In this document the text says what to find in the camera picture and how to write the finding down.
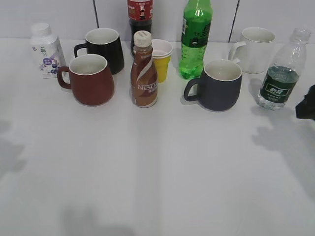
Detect yellow paper cup stack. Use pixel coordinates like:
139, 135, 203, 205
152, 39, 173, 83

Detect dark red mug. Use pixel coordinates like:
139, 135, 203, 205
57, 54, 115, 106

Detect black tapered mug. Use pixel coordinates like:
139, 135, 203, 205
74, 28, 125, 75

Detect white blueberry yogurt bottle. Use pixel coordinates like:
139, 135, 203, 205
30, 23, 66, 79

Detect cola bottle red label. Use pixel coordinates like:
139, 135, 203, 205
127, 0, 153, 55

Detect clear water bottle green label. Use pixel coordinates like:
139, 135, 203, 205
257, 28, 311, 111

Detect brown Nescafe coffee bottle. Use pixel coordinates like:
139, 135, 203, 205
130, 30, 158, 108

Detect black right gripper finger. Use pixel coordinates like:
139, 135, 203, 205
295, 85, 315, 120

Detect dark grey round mug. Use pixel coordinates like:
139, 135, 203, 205
184, 59, 243, 112

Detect white ceramic mug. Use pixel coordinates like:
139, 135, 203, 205
228, 27, 276, 74

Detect green soda bottle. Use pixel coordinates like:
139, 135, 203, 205
179, 0, 213, 80

